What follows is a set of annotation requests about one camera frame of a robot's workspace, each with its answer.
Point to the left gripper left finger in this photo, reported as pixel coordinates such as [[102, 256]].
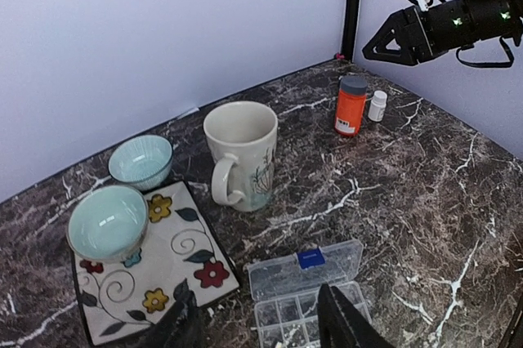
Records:
[[179, 327]]

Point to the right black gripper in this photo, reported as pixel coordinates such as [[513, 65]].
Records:
[[401, 40]]

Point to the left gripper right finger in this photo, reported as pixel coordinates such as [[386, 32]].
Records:
[[342, 325]]

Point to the orange pill bottle grey cap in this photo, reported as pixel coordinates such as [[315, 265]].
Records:
[[351, 101]]

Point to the small white pill bottle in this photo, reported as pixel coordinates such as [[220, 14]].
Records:
[[377, 106]]

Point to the clear plastic pill organizer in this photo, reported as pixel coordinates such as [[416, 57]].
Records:
[[285, 291]]

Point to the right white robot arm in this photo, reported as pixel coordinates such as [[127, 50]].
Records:
[[431, 28]]

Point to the floral rectangular ceramic plate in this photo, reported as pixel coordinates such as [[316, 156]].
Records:
[[180, 250]]

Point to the light green ceramic bowl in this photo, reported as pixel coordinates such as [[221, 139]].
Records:
[[109, 224]]

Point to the cream ceramic mug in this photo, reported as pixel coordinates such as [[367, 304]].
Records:
[[242, 138]]

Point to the blue striped ceramic bowl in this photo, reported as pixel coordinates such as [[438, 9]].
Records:
[[143, 162]]

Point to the right black frame post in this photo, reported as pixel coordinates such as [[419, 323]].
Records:
[[349, 29]]

